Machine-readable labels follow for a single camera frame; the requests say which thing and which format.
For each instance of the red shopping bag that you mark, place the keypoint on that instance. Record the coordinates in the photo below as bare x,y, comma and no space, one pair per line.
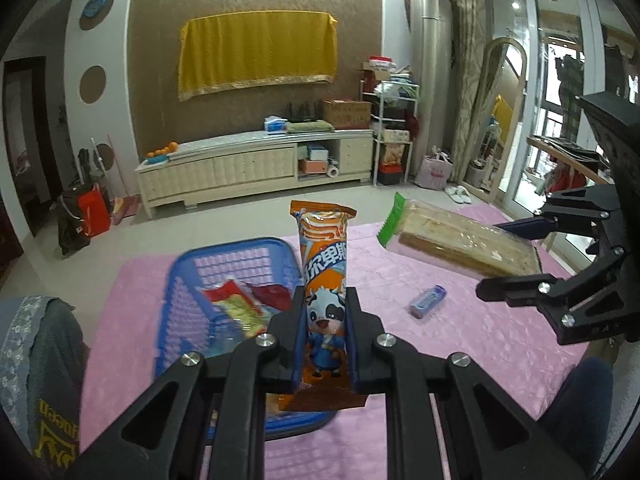
96,219

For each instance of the white slippers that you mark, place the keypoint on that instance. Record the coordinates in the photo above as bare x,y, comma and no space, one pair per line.
458,194

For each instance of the orange cartoon snack bar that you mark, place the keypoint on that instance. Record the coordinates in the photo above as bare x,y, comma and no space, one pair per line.
324,384

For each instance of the blue tissue pack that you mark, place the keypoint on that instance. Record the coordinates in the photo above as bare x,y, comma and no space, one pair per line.
275,124

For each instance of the black bag on floor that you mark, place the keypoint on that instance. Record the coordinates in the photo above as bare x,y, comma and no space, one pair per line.
71,235

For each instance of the cream TV cabinet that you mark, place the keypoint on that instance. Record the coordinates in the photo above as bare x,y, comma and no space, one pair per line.
253,163

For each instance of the wooden clothes drying rack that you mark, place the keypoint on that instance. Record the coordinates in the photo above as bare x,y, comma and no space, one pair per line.
572,166

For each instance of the green folded towel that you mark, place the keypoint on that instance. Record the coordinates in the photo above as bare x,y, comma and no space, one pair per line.
315,126

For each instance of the yellow cloth covered television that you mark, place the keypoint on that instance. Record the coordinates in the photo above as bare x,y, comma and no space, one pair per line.
242,50

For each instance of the paper towel roll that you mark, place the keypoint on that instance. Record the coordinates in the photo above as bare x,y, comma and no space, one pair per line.
332,171

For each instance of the white wire shelf rack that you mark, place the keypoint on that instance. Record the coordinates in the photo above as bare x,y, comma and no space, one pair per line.
393,95

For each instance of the small blue purple packet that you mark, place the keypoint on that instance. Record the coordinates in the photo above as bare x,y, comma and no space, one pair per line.
427,301

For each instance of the cardboard box on cabinet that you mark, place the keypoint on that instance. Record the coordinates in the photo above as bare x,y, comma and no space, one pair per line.
345,115

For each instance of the clear pack blue biscuits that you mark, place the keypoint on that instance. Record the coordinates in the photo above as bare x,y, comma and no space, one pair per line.
223,341

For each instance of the silver standing air conditioner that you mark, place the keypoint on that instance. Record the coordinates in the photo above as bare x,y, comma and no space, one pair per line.
431,47

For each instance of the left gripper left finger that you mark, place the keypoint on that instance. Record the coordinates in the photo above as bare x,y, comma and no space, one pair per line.
204,417

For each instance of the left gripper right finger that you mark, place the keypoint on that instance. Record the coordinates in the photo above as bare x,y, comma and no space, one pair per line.
446,418

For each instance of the patterned beige curtain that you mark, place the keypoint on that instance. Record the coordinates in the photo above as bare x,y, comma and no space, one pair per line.
469,46

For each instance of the green-end wafer cracker pack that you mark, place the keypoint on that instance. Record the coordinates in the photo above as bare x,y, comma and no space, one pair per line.
454,242

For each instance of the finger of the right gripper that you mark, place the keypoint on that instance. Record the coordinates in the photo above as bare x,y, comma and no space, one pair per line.
535,224
515,289

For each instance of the plate of oranges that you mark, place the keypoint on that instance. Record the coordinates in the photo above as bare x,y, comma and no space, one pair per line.
162,154

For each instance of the red yellow snack pouch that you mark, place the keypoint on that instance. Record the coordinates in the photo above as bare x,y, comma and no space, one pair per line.
233,304

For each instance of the broom and dustpan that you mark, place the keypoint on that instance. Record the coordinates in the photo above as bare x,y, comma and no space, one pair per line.
123,203

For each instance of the grey lace-trimmed cloth chair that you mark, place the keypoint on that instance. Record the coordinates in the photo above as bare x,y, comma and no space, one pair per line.
43,363

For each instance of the blue plastic basket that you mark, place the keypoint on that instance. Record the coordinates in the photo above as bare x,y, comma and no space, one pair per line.
184,321

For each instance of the pink gift bag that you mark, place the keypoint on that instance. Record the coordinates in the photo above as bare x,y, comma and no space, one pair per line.
435,171

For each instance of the arched standing mirror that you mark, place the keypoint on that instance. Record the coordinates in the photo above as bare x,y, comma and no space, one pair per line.
496,114

